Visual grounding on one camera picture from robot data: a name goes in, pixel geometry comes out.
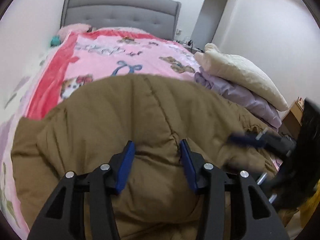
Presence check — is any brown puffer jacket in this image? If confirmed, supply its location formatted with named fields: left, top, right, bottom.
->
left=11, top=74, right=277, bottom=239

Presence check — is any lilac folded bedding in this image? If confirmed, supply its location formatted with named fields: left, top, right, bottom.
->
left=195, top=67, right=282, bottom=129

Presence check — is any wooden bedside cabinet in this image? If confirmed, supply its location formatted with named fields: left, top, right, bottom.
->
left=279, top=98, right=303, bottom=140

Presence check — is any cream fleece folded blanket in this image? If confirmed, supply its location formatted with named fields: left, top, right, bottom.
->
left=194, top=43, right=289, bottom=112

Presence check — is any white floral bed sheet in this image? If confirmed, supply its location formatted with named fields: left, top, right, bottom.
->
left=0, top=42, right=61, bottom=131

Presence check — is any grey door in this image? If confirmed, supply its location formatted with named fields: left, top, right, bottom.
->
left=191, top=0, right=237, bottom=50

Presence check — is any pink cartoon blanket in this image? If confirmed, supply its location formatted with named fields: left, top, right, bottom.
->
left=0, top=27, right=203, bottom=240

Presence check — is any grey upholstered headboard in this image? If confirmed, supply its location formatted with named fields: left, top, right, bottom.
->
left=60, top=0, right=181, bottom=40

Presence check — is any teal plush toy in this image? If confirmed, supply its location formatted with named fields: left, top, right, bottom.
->
left=50, top=35, right=62, bottom=47

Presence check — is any pink fluffy pillow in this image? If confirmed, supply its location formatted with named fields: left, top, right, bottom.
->
left=57, top=23, right=92, bottom=37

